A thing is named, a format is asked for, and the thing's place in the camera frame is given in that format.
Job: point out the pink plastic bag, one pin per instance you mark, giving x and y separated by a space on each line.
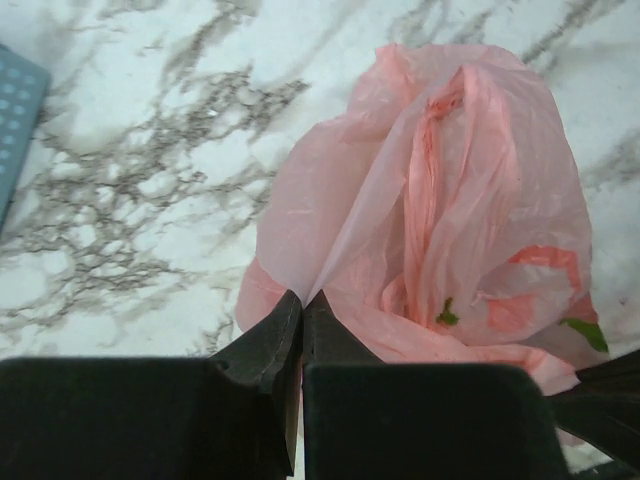
442 216

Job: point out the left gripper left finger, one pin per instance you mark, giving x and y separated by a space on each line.
233 415

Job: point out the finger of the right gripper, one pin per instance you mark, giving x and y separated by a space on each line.
603 409

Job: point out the blue plastic basket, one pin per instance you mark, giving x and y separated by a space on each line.
23 89

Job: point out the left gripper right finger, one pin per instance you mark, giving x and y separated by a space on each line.
367 419

